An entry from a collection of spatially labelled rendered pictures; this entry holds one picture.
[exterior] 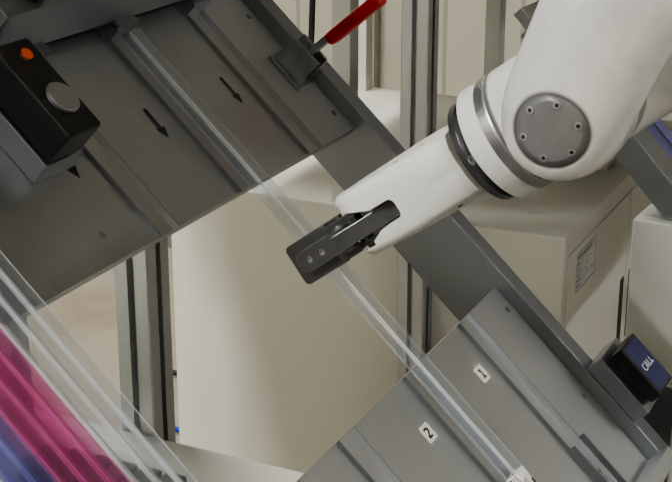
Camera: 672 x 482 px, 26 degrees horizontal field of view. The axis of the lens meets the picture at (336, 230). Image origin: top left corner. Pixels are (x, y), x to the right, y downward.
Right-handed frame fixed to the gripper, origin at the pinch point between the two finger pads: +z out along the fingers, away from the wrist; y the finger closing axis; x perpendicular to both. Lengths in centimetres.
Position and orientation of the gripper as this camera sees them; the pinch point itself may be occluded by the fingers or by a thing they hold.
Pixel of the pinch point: (324, 249)
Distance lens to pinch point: 106.1
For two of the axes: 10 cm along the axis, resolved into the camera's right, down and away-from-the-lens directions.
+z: -7.2, 4.5, 5.2
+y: -4.3, 2.9, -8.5
